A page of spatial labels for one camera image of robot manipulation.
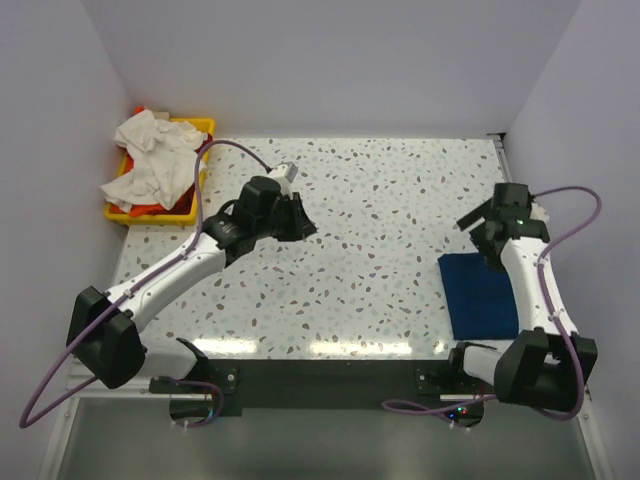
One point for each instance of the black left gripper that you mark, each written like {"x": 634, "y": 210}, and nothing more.
{"x": 291, "y": 218}

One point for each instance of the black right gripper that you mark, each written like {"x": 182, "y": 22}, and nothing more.
{"x": 486, "y": 226}

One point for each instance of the blue printed t-shirt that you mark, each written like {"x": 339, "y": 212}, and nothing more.
{"x": 479, "y": 299}

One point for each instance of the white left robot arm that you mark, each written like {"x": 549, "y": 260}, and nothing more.
{"x": 106, "y": 327}

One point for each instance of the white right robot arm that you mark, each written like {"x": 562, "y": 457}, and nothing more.
{"x": 506, "y": 312}

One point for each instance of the yellow plastic bin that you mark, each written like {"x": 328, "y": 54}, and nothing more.
{"x": 205, "y": 125}

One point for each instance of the red t-shirt in bin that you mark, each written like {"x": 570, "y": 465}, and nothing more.
{"x": 185, "y": 203}

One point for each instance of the white crumpled t-shirt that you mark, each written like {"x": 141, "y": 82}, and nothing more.
{"x": 164, "y": 157}

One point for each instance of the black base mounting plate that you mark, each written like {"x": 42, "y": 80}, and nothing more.
{"x": 357, "y": 384}

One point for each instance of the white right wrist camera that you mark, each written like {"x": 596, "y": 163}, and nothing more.
{"x": 539, "y": 210}

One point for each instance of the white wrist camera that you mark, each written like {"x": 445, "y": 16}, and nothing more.
{"x": 539, "y": 210}
{"x": 284, "y": 174}

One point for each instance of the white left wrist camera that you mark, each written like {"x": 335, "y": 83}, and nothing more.
{"x": 284, "y": 174}

